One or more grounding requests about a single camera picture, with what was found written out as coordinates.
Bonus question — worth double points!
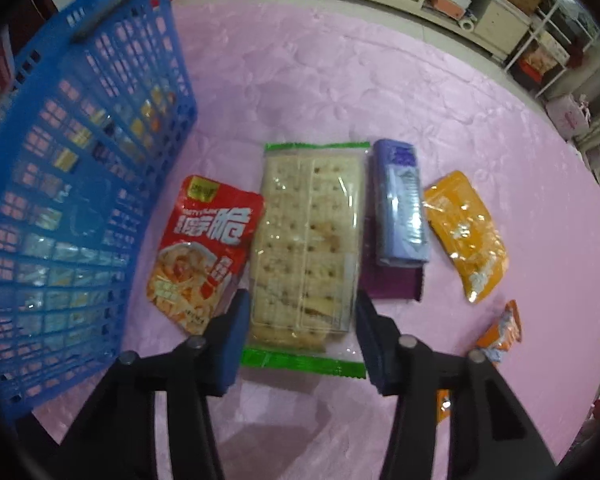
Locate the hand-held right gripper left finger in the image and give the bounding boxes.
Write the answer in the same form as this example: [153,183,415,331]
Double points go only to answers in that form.
[60,287,253,480]

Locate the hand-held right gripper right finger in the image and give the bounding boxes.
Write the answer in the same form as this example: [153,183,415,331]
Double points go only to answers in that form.
[355,290,561,480]

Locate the small orange snack packet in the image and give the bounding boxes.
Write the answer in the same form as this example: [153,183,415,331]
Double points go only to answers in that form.
[436,389,452,427]

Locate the orange light blue snack packet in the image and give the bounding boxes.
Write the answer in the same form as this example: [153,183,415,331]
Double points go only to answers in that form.
[472,300,523,365]

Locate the clear cracker packet green ends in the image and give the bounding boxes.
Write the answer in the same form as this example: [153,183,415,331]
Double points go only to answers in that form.
[240,141,372,380]

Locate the yellow orange snack packet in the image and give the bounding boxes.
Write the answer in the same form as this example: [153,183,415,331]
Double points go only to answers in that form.
[422,170,510,305]

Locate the purple snack packet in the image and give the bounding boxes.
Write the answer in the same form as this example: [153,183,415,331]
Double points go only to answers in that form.
[364,138,432,304]

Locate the blue plastic basket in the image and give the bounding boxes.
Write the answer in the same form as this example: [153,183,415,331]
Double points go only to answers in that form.
[0,0,198,421]

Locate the pink bag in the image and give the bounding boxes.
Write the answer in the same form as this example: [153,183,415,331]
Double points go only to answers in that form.
[546,94,595,137]

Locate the white metal shelf rack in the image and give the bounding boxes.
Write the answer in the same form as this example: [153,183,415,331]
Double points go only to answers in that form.
[504,0,600,100]

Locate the orange box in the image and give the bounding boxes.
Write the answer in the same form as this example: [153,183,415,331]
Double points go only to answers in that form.
[425,0,468,18]

